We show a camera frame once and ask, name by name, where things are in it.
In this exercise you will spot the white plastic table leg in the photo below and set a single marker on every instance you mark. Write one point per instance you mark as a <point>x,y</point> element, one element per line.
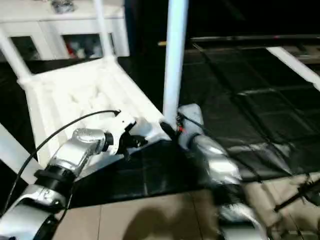
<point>175,55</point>
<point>15,55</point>
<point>105,30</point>
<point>15,152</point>

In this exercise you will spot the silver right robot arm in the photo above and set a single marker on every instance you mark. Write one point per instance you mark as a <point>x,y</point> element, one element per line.
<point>220,165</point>

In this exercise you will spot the black work mat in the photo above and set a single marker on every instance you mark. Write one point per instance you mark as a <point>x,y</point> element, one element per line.
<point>240,90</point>

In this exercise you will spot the small yellow label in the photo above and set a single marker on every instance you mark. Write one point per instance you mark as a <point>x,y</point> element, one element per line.
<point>162,43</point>

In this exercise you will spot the red bottle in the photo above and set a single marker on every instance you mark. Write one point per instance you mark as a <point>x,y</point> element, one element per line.
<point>72,50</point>

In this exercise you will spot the black tripod stand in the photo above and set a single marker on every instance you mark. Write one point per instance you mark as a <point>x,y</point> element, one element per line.
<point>300,195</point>

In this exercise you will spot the white glass-door cabinet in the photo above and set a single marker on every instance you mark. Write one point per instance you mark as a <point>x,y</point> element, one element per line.
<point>50,25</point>

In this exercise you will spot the dark bundle on cabinet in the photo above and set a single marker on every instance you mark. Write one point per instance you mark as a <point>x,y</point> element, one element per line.
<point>63,6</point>

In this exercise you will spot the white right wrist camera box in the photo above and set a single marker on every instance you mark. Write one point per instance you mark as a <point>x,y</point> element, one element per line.
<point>190,115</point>

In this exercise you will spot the dark metal rail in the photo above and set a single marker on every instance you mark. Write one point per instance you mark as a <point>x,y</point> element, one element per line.
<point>250,38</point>

